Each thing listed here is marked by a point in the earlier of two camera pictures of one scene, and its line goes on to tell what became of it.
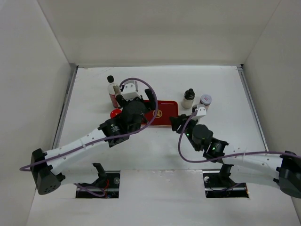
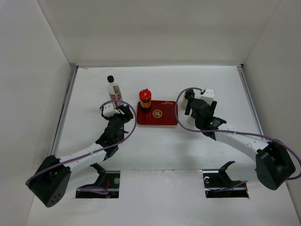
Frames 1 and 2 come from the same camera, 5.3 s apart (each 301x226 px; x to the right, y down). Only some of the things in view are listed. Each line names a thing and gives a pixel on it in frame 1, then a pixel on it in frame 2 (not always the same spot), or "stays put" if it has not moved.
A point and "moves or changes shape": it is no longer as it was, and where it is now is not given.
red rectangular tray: (166, 109) stays put
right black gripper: (176, 121) -> (212, 107)
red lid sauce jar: (114, 112) moves or changes shape
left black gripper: (152, 104) -> (126, 116)
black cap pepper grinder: (188, 98) stays put
